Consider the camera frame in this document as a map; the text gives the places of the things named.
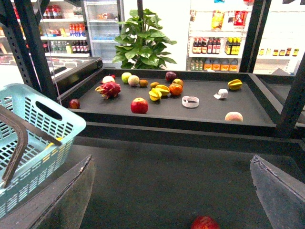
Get black display tray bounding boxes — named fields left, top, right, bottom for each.
left=61, top=68, right=282, bottom=136

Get brown kiwi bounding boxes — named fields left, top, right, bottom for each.
left=150, top=82, right=159, bottom=89
left=139, top=79, right=148, bottom=87

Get white tape ring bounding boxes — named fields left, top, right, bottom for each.
left=182, top=95, right=200, bottom=109

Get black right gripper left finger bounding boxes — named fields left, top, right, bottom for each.
left=0, top=156, right=95, bottom=229

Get brown kiwi right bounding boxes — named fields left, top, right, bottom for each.
left=150, top=82, right=159, bottom=89

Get light blue plastic basket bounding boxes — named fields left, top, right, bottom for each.
left=0, top=83, right=86, bottom=218

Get brown kiwi left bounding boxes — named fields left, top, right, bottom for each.
left=139, top=79, right=148, bottom=87

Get green potted plant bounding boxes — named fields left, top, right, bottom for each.
left=112, top=9, right=177, bottom=70

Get glass door refrigerator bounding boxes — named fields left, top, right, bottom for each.
left=83, top=0, right=124, bottom=68

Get orange persimmon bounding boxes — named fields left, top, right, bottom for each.
left=169, top=83, right=183, bottom=96

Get red apple near camera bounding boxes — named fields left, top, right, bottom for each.
left=191, top=216, right=220, bottom=229

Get yellow orange mango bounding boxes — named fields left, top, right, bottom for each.
left=45, top=137, right=63, bottom=149

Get yellow starfruit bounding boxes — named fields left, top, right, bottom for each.
left=148, top=88, right=162, bottom=102
left=228, top=79, right=243, bottom=91
left=155, top=84, right=170, bottom=96

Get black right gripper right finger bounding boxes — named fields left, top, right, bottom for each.
left=250, top=155, right=305, bottom=229

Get white pink dragon fruit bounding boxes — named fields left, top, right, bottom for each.
left=100, top=74, right=116, bottom=84

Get pale round melon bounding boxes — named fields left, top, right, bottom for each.
left=128, top=75, right=140, bottom=86

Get yellow starfruit front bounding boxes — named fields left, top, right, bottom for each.
left=148, top=88, right=162, bottom=102

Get green apple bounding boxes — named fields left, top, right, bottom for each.
left=121, top=72, right=132, bottom=83

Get pale pink peach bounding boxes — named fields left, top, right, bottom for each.
left=224, top=112, right=243, bottom=122

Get yellow starfruit middle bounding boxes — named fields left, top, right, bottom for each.
left=155, top=84, right=170, bottom=96

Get small dark red plum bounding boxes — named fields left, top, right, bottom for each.
left=69, top=99, right=81, bottom=109

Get yellow starfruit far right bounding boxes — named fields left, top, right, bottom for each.
left=228, top=79, right=243, bottom=91

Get dark purple passion fruit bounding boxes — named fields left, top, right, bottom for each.
left=165, top=71, right=177, bottom=82

